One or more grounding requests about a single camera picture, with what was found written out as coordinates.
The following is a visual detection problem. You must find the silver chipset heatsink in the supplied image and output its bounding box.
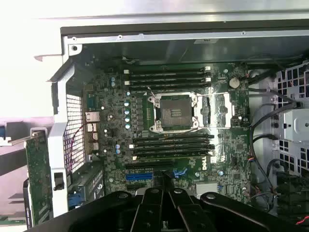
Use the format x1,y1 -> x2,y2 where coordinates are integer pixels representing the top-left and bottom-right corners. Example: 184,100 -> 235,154
196,182 -> 218,195

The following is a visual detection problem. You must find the blue expansion slot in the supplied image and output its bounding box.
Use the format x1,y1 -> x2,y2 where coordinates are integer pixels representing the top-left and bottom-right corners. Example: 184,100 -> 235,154
125,173 -> 155,182

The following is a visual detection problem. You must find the long black expansion slot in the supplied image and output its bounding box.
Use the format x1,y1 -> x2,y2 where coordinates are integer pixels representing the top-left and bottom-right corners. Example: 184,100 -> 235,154
125,163 -> 175,171

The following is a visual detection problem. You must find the green RAM stick white label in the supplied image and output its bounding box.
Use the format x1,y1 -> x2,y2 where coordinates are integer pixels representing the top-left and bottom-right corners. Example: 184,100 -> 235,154
134,156 -> 175,162

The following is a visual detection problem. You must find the green motherboard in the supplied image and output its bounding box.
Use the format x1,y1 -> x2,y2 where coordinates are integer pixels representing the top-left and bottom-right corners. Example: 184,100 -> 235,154
82,61 -> 252,206

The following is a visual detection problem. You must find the CPU socket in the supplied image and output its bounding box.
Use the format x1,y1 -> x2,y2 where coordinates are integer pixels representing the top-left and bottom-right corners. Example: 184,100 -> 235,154
146,91 -> 201,135

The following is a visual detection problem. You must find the silver socket cover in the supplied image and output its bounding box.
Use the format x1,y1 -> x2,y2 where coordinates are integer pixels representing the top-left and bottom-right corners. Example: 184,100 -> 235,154
195,93 -> 236,129

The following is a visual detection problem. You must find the perforated metal drive cage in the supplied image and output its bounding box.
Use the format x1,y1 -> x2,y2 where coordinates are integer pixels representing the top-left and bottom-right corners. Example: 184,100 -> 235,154
272,60 -> 309,179

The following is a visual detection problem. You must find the silver coin battery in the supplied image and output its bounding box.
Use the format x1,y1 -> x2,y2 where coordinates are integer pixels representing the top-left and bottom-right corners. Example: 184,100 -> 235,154
228,76 -> 241,89

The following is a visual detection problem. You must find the grey parts rack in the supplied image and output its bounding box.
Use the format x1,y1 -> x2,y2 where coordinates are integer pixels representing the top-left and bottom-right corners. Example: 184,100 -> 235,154
0,142 -> 31,218

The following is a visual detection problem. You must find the black open PC case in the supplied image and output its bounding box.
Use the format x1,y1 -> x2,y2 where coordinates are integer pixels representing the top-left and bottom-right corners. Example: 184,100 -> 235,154
32,11 -> 309,232

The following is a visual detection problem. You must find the black power wire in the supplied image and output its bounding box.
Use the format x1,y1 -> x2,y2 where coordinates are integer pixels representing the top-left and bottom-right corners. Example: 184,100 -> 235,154
250,102 -> 302,160

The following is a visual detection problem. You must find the thin red wire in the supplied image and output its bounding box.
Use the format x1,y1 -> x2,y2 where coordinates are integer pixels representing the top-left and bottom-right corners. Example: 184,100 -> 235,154
69,122 -> 86,171

